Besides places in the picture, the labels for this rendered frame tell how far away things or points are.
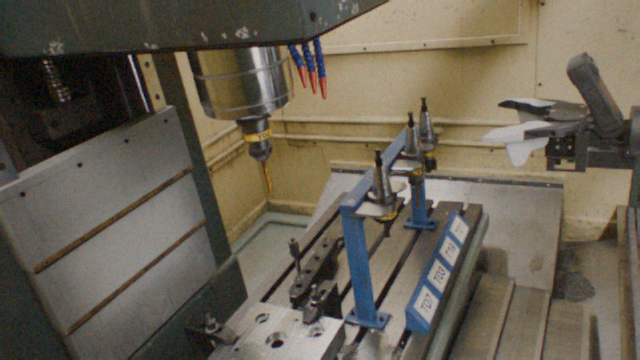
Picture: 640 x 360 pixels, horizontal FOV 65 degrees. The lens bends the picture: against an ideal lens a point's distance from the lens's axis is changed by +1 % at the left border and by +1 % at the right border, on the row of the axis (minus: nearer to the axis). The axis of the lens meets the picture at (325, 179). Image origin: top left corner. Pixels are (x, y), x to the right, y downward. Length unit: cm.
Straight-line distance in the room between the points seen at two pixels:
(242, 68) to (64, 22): 29
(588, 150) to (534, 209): 103
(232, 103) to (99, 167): 48
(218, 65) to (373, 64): 114
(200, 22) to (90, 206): 60
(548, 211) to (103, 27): 145
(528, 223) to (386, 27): 82
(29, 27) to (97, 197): 39
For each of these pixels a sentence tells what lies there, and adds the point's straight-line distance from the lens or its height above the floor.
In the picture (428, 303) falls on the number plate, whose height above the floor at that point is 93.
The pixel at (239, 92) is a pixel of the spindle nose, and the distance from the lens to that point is 78.
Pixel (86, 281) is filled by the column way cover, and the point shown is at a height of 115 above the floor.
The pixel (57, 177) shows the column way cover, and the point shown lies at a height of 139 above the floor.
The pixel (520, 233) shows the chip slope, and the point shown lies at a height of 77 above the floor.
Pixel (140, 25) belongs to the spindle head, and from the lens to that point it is 79.
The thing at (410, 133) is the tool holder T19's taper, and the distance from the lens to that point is 123.
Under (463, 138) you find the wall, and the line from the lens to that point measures 185.
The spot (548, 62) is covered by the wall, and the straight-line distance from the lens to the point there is 172.
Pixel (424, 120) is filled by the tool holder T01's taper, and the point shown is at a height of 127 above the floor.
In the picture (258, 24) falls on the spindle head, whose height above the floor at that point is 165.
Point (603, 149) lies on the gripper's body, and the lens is 81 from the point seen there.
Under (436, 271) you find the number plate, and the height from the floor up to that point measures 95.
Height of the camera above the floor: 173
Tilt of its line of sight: 25 degrees down
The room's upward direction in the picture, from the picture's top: 10 degrees counter-clockwise
